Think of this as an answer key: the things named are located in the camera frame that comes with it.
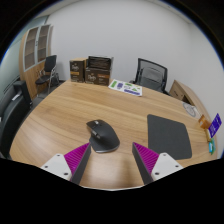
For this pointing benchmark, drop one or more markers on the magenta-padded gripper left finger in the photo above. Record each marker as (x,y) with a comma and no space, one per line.
(78,156)

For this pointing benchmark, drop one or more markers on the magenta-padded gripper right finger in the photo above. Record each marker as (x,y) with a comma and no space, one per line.
(145,156)

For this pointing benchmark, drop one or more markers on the black computer mouse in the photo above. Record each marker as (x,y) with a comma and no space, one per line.
(103,138)

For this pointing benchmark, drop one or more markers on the dark grey mouse pad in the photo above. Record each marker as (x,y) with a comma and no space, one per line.
(168,136)

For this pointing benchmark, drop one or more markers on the small brown flat pack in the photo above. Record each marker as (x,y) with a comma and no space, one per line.
(207,134)

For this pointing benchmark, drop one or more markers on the teal card pack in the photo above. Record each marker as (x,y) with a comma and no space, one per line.
(212,146)

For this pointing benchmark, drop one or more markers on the small orange-brown box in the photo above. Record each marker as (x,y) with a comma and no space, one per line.
(204,122)

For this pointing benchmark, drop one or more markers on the white sticker sheet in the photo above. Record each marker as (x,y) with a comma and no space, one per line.
(126,87)

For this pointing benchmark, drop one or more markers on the wooden side desk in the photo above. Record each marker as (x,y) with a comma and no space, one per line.
(183,91)

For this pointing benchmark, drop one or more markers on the purple card package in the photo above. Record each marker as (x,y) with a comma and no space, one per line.
(215,125)

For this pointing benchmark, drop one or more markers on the black leather armchair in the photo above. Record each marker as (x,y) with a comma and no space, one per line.
(13,113)

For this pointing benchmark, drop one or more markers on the black mesh office chair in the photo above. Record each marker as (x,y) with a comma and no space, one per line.
(151,75)

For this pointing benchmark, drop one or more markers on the tall brown cardboard box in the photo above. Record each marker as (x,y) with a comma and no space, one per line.
(77,70)

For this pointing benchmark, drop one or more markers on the black visitor chair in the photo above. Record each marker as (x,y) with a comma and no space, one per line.
(49,66)

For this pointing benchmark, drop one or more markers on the black cardboard box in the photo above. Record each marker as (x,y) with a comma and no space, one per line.
(100,62)

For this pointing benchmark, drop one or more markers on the wooden shelf unit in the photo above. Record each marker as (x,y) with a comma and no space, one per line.
(31,56)

